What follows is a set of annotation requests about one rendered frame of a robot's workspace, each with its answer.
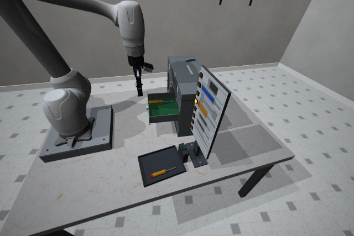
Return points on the dark grey drawer chest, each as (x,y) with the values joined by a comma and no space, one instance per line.
(181,89)

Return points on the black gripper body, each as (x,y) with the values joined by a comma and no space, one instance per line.
(136,62)

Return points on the orange-handled screwdriver with red end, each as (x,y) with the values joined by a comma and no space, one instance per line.
(159,173)

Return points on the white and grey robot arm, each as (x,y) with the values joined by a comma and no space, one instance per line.
(65,106)

